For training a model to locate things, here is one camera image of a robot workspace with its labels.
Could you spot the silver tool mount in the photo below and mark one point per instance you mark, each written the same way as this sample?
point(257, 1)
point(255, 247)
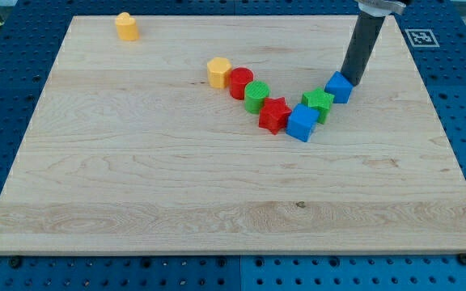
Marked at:
point(381, 8)

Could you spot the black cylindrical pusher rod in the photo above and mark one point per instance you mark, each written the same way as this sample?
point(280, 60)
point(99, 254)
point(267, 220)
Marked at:
point(362, 42)

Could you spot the blue triangle block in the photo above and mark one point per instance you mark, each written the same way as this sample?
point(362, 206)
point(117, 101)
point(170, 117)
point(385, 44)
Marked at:
point(340, 87)

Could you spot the yellow heart block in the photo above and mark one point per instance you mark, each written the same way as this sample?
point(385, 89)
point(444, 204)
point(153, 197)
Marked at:
point(126, 27)

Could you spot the white fiducial marker tag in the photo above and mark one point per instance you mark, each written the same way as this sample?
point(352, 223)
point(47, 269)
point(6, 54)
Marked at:
point(422, 38)

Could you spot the green star block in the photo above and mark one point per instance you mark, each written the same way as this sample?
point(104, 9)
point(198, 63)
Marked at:
point(319, 100)

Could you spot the blue cube block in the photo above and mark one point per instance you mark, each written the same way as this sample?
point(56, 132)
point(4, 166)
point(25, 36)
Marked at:
point(302, 122)

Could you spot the green cylinder block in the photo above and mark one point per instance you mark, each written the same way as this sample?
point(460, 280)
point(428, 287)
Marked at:
point(255, 93)

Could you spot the red star block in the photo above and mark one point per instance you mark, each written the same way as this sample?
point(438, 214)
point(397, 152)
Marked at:
point(274, 114)

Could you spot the red cylinder block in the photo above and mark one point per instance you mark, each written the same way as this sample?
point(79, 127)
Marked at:
point(239, 78)

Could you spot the yellow hexagon block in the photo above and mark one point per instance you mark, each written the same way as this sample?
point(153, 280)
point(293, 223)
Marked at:
point(218, 72)

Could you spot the black board stop bolt right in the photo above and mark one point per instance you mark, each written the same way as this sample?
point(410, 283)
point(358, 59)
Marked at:
point(461, 258)

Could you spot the black board stop bolt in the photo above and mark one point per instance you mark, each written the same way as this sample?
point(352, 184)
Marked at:
point(461, 258)
point(15, 262)

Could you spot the wooden board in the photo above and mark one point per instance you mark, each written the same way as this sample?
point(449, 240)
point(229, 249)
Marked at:
point(130, 151)

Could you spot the black board stop bolt left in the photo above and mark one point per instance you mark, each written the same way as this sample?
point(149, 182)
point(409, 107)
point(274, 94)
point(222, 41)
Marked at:
point(15, 262)

